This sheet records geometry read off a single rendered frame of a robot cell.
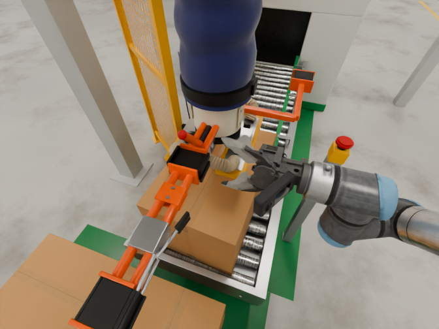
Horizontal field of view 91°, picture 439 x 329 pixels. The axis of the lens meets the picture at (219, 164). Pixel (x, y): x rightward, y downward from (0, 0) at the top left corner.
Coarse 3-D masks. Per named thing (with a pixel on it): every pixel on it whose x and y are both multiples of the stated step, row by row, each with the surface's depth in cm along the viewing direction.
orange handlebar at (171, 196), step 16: (256, 112) 75; (272, 112) 73; (208, 144) 64; (176, 176) 56; (192, 176) 56; (160, 192) 52; (176, 192) 52; (160, 208) 51; (176, 208) 50; (128, 256) 43; (144, 256) 43; (112, 272) 42
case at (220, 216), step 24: (216, 144) 102; (168, 168) 93; (192, 192) 85; (216, 192) 85; (240, 192) 85; (192, 216) 79; (216, 216) 79; (240, 216) 79; (192, 240) 86; (216, 240) 75; (240, 240) 88; (216, 264) 97
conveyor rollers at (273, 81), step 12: (264, 72) 228; (276, 72) 232; (288, 72) 229; (264, 84) 217; (276, 84) 214; (288, 84) 218; (252, 96) 201; (264, 96) 200; (276, 96) 202; (276, 108) 191; (288, 108) 188; (264, 120) 184; (276, 120) 179; (252, 216) 124; (264, 216) 122; (252, 228) 118; (264, 228) 117; (252, 240) 114; (168, 252) 109; (204, 264) 106; (252, 264) 106; (228, 276) 102; (240, 276) 102
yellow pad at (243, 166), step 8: (248, 120) 89; (256, 120) 89; (248, 128) 84; (256, 128) 86; (256, 136) 83; (224, 152) 78; (232, 152) 77; (240, 160) 75; (240, 168) 72; (232, 176) 72
